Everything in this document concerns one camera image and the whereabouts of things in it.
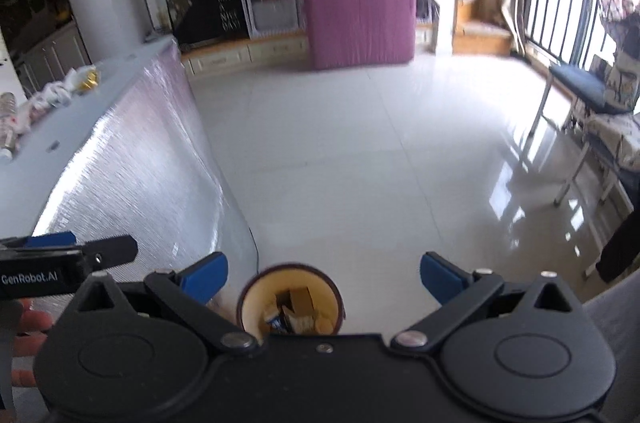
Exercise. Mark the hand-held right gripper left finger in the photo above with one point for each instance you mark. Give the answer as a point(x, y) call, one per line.
point(205, 278)

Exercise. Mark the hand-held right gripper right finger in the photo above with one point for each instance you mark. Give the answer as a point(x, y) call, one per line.
point(442, 280)

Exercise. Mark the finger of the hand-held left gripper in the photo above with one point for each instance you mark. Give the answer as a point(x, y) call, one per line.
point(50, 240)
point(112, 250)

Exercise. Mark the crushed blue drink can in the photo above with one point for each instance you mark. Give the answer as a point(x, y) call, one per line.
point(274, 324)

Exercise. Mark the brown cardboard box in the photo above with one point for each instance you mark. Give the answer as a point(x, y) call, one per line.
point(300, 300)

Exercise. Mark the round orange trash bin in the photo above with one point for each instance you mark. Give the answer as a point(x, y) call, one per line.
point(327, 298)

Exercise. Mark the clear plastic bottle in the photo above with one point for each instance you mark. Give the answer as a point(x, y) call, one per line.
point(10, 123)

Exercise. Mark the white plastic bag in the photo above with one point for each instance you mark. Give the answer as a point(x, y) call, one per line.
point(52, 93)

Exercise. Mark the gold foil wrapper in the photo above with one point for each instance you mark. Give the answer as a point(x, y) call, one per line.
point(90, 79)

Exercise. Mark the person's left hand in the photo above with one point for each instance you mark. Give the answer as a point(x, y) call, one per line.
point(30, 320)

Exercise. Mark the dark cloth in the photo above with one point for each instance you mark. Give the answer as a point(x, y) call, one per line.
point(620, 248)

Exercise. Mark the grey cloth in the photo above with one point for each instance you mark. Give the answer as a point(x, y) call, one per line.
point(620, 338)

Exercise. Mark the cream kitchen base cabinet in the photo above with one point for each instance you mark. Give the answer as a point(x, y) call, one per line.
point(55, 53)

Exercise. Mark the low wooden drawer bench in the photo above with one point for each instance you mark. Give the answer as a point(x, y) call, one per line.
point(240, 53)

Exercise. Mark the floral printed cloth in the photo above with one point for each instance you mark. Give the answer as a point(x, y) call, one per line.
point(620, 135)

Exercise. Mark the white chair blue cushion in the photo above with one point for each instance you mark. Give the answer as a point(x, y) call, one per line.
point(575, 83)

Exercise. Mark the black letter board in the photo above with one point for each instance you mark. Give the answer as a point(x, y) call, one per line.
point(215, 15)

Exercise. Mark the printed cushion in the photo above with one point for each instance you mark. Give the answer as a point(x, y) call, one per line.
point(622, 80)

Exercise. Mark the pink folded mattress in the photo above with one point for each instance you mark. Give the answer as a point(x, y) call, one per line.
point(360, 13)

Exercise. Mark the black window railing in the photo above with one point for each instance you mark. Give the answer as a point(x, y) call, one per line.
point(555, 13)

